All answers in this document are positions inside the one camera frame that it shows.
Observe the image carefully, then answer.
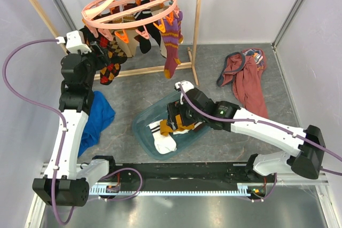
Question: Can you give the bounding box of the mustard yellow sock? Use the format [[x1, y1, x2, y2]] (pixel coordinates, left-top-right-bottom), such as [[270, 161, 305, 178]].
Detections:
[[160, 120, 175, 137], [174, 123, 196, 132]]

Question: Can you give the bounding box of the argyle black red sock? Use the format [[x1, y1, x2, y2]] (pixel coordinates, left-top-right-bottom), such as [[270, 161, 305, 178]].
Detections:
[[100, 63, 121, 85], [80, 25, 128, 65]]

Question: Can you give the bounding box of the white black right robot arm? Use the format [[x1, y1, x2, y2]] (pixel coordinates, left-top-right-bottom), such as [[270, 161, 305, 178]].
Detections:
[[166, 81, 325, 182]]

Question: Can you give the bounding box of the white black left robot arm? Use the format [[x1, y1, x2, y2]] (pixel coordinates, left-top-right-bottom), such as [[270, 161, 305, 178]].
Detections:
[[32, 40, 117, 207]]

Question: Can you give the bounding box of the pink round clip hanger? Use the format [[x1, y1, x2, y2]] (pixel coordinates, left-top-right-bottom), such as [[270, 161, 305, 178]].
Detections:
[[81, 0, 180, 35]]

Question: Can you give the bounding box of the blue translucent plastic basin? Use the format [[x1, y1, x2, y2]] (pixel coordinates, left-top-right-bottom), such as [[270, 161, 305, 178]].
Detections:
[[133, 91, 210, 161]]

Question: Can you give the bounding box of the brown striped sock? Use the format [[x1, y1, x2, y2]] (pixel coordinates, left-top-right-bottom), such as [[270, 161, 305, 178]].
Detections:
[[96, 3, 139, 25]]

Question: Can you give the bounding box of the black white striped sock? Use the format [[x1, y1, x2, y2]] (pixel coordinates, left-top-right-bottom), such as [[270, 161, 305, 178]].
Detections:
[[133, 9, 161, 54]]

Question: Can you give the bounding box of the blue cloth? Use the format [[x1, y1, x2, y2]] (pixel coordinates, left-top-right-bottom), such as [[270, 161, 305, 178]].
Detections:
[[77, 91, 115, 158]]

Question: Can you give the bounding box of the red garment pile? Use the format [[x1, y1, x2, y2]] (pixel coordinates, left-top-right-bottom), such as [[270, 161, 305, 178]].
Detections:
[[216, 48, 269, 118]]

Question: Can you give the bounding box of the purple striped sock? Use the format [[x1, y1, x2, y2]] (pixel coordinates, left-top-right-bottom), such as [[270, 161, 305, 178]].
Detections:
[[161, 18, 182, 79], [177, 11, 184, 44]]

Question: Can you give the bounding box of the wooden clothes rack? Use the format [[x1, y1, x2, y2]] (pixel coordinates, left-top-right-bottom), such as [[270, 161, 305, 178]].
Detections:
[[10, 0, 205, 86]]

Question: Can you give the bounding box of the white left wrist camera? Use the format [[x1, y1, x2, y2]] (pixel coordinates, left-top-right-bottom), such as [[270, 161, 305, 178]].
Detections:
[[56, 30, 91, 54]]

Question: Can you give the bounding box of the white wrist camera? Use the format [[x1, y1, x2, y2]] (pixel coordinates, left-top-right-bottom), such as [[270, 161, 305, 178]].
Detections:
[[175, 81, 195, 105], [56, 30, 91, 54]]

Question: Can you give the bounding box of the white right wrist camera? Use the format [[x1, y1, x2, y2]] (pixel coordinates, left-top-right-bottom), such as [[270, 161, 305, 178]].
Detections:
[[175, 81, 195, 105]]

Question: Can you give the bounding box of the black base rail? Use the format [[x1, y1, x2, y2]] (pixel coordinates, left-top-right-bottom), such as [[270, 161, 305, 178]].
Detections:
[[104, 161, 276, 194]]

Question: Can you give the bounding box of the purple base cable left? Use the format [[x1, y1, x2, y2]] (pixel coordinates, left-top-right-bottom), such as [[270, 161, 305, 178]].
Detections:
[[88, 168, 144, 202]]

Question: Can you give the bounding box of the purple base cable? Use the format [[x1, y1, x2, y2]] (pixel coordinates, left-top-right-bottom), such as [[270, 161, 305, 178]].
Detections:
[[237, 173, 278, 203], [88, 168, 144, 202]]

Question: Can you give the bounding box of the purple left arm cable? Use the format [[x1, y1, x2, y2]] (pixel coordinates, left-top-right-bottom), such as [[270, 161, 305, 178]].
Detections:
[[2, 38, 75, 225]]

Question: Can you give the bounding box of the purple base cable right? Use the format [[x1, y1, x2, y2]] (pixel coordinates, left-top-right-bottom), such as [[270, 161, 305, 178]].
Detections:
[[237, 173, 278, 203]]

